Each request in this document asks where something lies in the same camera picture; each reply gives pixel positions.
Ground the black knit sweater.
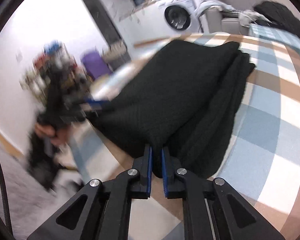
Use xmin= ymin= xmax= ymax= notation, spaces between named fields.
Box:
xmin=88 ymin=40 xmax=255 ymax=178

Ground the person left hand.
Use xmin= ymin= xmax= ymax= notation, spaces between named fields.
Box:
xmin=34 ymin=124 xmax=72 ymax=147

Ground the purple bag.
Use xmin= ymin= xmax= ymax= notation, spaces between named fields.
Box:
xmin=81 ymin=50 xmax=111 ymax=81

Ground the woven laundry basket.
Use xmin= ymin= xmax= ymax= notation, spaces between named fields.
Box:
xmin=102 ymin=40 xmax=130 ymax=68

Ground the checkered table cloth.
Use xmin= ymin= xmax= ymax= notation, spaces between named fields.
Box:
xmin=70 ymin=33 xmax=300 ymax=239

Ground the white washing machine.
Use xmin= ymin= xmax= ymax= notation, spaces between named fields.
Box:
xmin=154 ymin=0 xmax=203 ymax=36

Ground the grey sofa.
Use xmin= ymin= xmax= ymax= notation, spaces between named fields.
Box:
xmin=204 ymin=7 xmax=249 ymax=35

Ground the white blanket on sofa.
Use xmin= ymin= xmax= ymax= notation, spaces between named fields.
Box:
xmin=194 ymin=0 xmax=237 ymax=17

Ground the light blue checkered cloth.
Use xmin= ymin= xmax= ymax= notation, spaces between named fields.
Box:
xmin=249 ymin=24 xmax=300 ymax=56

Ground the black jacket on sofa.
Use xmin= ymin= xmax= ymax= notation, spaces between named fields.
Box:
xmin=253 ymin=1 xmax=300 ymax=38

